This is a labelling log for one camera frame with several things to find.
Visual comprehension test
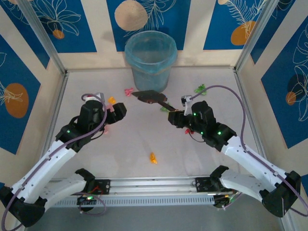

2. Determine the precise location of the black hand brush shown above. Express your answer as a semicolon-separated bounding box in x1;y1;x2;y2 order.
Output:
131;89;180;113

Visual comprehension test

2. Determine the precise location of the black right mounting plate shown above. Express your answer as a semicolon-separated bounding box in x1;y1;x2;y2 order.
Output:
195;177;217;193

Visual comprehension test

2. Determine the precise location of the black mounting plate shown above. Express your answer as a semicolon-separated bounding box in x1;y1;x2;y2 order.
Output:
195;177;217;193
92;179;111;195

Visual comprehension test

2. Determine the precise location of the trash bin with blue liner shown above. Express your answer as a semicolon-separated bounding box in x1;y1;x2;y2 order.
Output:
124;30;178;93

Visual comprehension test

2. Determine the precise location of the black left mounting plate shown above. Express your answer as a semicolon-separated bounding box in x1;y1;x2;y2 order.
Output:
92;179;111;195

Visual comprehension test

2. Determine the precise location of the left controller board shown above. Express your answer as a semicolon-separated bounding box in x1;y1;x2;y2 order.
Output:
77;195;97;205

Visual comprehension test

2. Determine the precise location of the controller board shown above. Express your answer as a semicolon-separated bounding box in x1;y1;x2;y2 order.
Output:
77;195;97;205
213;192;239;209

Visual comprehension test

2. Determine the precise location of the right controller board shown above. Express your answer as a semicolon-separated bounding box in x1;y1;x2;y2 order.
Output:
213;192;239;209

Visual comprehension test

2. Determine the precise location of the aluminium table side rail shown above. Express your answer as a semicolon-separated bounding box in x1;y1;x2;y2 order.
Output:
233;68;267;154
44;72;70;150

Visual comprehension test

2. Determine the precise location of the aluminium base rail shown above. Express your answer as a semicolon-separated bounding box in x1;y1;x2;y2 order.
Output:
45;177;241;196

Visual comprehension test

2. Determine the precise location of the aluminium frame post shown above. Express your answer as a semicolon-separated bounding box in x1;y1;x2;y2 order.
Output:
234;0;282;73
16;0;67;75

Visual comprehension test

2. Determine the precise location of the grey slotted cable duct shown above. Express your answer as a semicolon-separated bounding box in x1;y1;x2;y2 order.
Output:
51;194;216;208

